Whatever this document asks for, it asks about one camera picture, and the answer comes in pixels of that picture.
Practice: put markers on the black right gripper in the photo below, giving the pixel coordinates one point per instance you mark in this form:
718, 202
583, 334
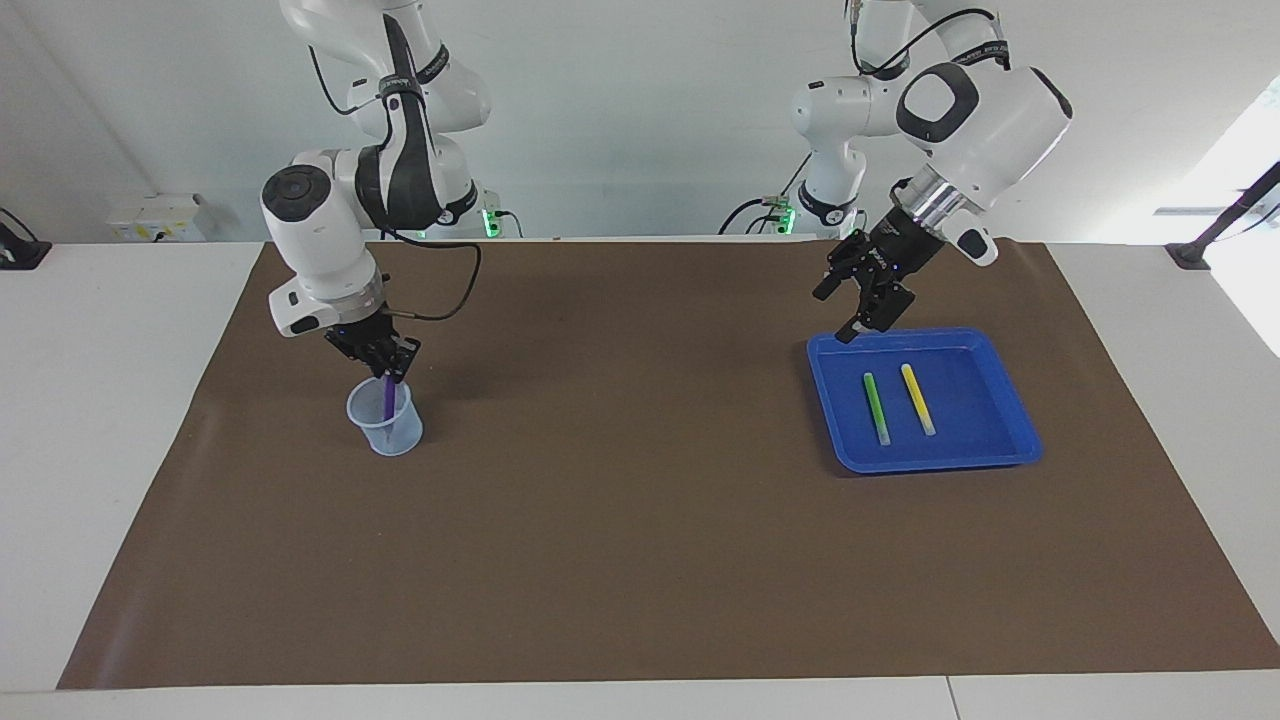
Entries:
370, 340

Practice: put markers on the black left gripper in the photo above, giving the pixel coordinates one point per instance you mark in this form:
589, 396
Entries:
895, 255

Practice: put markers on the purple highlighter pen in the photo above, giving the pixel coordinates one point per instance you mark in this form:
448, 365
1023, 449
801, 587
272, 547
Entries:
388, 400

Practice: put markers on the green highlighter pen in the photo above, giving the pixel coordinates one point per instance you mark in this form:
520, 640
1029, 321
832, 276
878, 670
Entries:
877, 410

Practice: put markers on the yellow highlighter pen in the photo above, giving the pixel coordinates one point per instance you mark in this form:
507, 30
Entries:
918, 398

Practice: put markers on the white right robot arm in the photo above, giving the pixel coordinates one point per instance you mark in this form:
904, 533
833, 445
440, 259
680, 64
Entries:
320, 250

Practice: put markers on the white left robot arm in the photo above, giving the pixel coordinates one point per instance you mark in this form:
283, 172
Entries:
1000, 130

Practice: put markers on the blue plastic tray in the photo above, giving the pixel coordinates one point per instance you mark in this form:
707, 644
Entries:
980, 420

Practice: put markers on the blue mesh pen cup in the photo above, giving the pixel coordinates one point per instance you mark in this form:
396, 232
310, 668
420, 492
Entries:
390, 438

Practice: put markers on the brown table mat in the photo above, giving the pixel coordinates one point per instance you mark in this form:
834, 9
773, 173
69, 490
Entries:
620, 520

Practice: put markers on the black stand with pole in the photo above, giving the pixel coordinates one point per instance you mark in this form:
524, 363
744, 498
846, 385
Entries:
1190, 255

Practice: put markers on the black table clamp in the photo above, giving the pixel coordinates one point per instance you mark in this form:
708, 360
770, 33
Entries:
20, 255

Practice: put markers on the white wall socket box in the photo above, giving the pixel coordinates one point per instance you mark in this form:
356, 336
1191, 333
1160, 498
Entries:
160, 215

